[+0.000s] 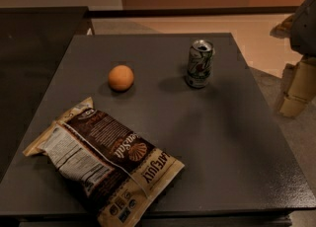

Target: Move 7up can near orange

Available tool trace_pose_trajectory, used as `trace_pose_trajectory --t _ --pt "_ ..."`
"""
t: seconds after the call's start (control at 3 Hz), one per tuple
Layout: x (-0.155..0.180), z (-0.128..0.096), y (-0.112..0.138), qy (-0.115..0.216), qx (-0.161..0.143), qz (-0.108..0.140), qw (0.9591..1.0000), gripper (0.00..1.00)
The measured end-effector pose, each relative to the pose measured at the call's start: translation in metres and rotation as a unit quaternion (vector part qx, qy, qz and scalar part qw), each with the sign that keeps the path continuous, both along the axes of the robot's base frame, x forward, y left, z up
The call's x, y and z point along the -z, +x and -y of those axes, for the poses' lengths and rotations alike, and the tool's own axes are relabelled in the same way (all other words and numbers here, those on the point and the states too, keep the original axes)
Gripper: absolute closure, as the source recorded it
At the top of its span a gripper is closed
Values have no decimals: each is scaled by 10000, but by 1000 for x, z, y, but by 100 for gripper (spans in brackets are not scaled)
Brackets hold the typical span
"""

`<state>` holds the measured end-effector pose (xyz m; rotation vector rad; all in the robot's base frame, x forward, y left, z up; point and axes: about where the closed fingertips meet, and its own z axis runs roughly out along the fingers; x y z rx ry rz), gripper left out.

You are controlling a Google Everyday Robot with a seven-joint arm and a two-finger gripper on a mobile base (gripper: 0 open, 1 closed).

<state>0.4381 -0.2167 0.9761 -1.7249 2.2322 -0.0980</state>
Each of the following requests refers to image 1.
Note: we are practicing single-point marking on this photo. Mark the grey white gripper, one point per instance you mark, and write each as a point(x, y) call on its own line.
point(305, 29)

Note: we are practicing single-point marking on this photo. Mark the green white 7up can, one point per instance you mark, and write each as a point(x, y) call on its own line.
point(200, 63)

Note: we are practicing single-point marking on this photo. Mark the orange fruit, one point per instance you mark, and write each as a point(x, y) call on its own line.
point(121, 78)

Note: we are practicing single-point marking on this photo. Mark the brown chips bag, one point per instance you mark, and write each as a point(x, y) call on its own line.
point(119, 172)

